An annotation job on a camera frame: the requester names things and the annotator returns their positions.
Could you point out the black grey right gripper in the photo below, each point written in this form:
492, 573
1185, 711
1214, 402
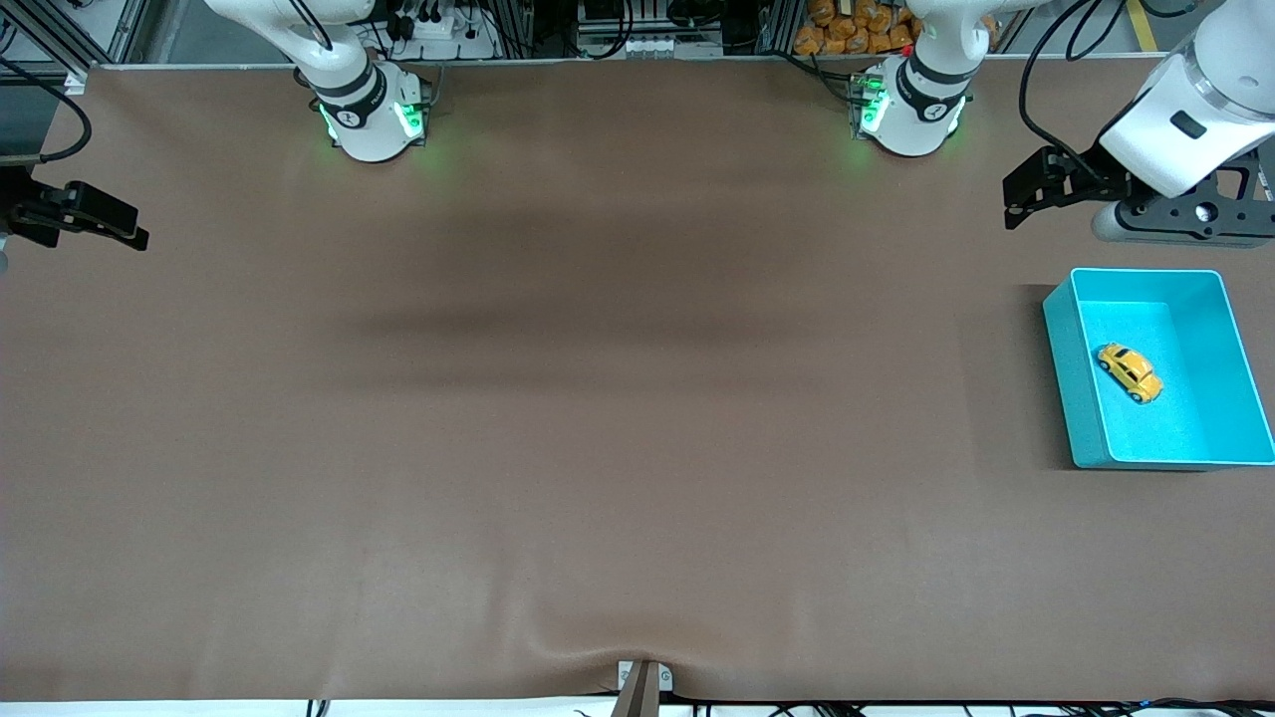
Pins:
28, 211

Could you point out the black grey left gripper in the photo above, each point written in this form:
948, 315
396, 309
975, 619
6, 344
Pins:
1086, 177

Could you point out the yellow beetle toy car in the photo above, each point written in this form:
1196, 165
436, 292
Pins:
1130, 371

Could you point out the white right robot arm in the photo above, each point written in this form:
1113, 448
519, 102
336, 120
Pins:
369, 110

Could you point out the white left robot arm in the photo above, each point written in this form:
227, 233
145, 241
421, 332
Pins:
1195, 110

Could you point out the pile of orange objects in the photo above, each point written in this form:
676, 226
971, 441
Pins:
857, 25

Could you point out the turquoise plastic bin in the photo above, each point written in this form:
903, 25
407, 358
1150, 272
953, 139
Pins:
1205, 418

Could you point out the white power strip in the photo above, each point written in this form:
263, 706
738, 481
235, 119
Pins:
438, 25

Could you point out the white terminal block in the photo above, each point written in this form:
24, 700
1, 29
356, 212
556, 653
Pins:
657, 46

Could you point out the brown table mat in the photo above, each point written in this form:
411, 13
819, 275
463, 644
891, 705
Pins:
637, 448

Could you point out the aluminium frame profile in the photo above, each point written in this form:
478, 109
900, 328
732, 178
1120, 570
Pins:
70, 30

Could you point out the metal table clamp bracket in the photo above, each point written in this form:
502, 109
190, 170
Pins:
637, 692

